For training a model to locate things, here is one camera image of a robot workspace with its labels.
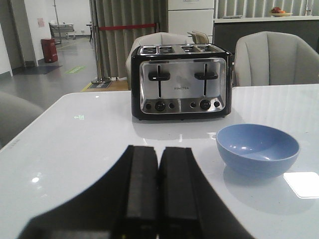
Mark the cream plastic chair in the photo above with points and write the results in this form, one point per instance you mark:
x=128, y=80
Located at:
x=199, y=37

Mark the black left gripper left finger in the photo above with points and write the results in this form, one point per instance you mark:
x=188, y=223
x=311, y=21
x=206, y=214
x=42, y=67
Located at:
x=122, y=204

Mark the fruit bowl on counter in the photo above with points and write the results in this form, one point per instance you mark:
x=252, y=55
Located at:
x=278, y=12

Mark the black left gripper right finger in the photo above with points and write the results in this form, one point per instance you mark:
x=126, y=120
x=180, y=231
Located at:
x=189, y=208

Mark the blue bowl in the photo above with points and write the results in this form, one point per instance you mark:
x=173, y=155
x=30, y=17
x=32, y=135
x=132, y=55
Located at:
x=256, y=150

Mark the beige armchair left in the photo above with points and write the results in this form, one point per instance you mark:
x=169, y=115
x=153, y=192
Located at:
x=160, y=38

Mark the white cabinet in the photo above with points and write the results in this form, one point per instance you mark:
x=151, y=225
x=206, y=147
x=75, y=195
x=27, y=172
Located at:
x=185, y=16

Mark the beige armchair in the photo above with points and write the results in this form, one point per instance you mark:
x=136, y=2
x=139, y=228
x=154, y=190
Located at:
x=274, y=58
x=160, y=38

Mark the chrome stanchion post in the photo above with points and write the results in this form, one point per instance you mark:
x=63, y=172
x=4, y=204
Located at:
x=101, y=77

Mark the beige armchair right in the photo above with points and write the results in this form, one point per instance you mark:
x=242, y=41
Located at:
x=274, y=58

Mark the black silver four-slot toaster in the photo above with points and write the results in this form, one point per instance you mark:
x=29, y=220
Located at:
x=180, y=81

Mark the grey chair at left edge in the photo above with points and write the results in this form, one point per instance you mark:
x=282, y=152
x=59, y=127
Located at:
x=15, y=115

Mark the dark counter unit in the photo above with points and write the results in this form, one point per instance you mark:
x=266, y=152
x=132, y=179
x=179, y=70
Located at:
x=227, y=31

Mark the metal cart in hallway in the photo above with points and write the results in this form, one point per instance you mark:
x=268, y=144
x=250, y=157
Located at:
x=58, y=31

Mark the red barrier belt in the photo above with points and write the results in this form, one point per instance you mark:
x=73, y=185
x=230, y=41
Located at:
x=126, y=27

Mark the red trash bin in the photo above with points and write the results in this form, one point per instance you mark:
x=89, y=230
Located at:
x=49, y=50

